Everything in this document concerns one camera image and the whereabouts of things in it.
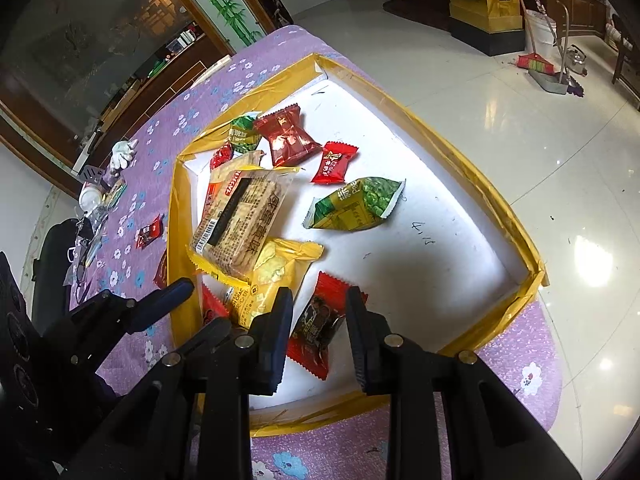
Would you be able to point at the dark green snack packet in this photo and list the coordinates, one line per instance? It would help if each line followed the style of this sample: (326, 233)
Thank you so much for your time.
(244, 135)

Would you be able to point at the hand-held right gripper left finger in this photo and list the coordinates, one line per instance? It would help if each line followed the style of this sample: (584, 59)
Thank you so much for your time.
(272, 345)

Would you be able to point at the purple floral tablecloth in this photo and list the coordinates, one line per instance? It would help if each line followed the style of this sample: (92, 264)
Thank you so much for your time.
(150, 180)

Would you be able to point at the grey slotted plastic basket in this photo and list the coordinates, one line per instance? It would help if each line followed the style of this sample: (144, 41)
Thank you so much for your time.
(92, 172)

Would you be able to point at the white foam box yellow tape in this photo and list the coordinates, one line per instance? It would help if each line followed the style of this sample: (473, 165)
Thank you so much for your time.
(440, 260)

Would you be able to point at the orange cracker packet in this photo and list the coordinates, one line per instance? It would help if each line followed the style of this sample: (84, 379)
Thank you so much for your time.
(242, 161)

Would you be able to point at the wooden cabinet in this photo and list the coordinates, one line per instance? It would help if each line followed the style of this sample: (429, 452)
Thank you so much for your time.
(100, 75)

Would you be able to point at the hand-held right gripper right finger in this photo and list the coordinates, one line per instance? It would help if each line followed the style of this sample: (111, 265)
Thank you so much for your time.
(362, 355)

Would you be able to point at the white bucket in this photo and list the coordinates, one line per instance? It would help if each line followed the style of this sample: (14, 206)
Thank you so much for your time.
(537, 27)

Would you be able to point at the dark red snack packet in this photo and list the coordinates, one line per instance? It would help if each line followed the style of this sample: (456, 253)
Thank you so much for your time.
(287, 137)

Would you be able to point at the purple cloth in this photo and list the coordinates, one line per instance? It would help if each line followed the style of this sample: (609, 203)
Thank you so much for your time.
(575, 90)

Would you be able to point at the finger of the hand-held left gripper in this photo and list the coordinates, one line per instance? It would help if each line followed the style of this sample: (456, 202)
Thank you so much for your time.
(100, 315)
(160, 302)

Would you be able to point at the gold pillar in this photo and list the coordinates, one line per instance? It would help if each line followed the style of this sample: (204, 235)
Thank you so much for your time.
(482, 5)

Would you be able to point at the colourful green packet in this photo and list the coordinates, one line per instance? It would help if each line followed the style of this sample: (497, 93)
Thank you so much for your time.
(117, 192)

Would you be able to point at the dark chair back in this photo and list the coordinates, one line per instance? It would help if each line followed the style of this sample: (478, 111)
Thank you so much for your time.
(270, 5)

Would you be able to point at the black chair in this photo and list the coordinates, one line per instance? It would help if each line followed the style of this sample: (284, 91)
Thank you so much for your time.
(50, 250)

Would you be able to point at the yellow cracker packet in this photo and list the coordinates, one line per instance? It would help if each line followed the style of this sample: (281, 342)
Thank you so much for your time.
(272, 275)

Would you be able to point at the green pea snack packet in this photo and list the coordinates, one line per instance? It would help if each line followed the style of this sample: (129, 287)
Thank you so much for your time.
(355, 205)

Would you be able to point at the wooden chair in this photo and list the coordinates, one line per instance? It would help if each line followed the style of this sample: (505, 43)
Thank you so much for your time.
(625, 50)

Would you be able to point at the broom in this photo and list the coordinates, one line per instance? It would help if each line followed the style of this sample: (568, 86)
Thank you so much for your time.
(535, 63)

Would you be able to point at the small red candy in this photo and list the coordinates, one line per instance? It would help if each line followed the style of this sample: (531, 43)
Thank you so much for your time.
(221, 156)

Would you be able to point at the bamboo painting panel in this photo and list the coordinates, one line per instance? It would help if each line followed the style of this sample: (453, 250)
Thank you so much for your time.
(225, 5)

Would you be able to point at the metal kettle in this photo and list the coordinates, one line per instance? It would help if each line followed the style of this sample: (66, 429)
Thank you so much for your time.
(576, 59)

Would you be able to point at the white glove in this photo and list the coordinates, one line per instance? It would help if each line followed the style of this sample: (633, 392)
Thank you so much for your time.
(122, 154)

